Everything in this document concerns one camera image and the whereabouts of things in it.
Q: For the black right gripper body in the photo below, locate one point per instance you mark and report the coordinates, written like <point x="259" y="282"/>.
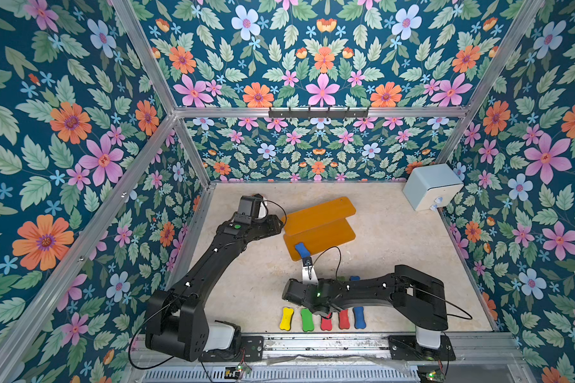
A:
<point x="290" y="290"/>

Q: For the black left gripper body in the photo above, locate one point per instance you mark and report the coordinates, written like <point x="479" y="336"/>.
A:
<point x="263" y="227"/>

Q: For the red eraser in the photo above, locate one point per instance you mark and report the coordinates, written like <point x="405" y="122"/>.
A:
<point x="344" y="320"/>
<point x="326" y="324"/>

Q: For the yellow eraser shelf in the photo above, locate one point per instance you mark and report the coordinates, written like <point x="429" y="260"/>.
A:
<point x="286" y="319"/>

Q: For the blue eraser shelf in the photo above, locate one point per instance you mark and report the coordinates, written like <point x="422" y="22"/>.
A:
<point x="359" y="317"/>

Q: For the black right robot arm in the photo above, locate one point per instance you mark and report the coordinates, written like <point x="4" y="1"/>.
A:
<point x="418" y="296"/>

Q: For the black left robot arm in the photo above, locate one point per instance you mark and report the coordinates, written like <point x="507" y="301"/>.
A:
<point x="175" y="321"/>

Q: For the small green circuit board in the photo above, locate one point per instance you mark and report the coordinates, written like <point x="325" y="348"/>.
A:
<point x="236" y="373"/>

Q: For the right small circuit board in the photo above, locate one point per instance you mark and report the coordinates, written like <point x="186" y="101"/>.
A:
<point x="433" y="376"/>

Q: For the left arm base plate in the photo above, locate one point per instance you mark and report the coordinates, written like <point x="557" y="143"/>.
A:
<point x="243" y="349"/>

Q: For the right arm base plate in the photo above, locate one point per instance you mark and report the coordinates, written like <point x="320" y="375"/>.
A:
<point x="406" y="348"/>

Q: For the black hook rail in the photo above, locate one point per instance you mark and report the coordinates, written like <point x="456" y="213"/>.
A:
<point x="310" y="112"/>

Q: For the pale blue wall box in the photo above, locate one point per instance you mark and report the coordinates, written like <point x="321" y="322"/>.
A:
<point x="432" y="187"/>

